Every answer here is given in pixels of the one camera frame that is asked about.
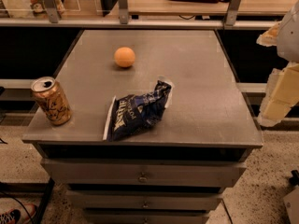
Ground grey metal post right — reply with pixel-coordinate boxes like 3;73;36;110
224;0;241;26

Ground sneaker shoe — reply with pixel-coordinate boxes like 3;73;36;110
0;203;37;224

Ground gold soda can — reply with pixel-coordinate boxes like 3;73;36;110
31;77;72;126

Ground blue chip bag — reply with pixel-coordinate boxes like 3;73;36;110
103;80;174;142

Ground black floor cable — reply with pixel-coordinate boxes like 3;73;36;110
0;189;36;224

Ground orange fruit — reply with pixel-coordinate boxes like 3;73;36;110
114;47;135;68

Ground metal drawer knob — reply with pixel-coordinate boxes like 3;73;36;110
138;173;149;183

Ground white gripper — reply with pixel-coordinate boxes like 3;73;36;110
256;1;299;127

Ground grey metal post left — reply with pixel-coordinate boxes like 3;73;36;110
44;0;60;23

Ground grey metal post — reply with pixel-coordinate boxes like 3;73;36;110
118;0;129;24
44;0;60;23
224;0;241;26

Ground grey metal post middle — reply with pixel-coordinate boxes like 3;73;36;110
118;0;129;24

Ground grey drawer cabinet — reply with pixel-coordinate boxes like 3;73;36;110
23;30;263;224

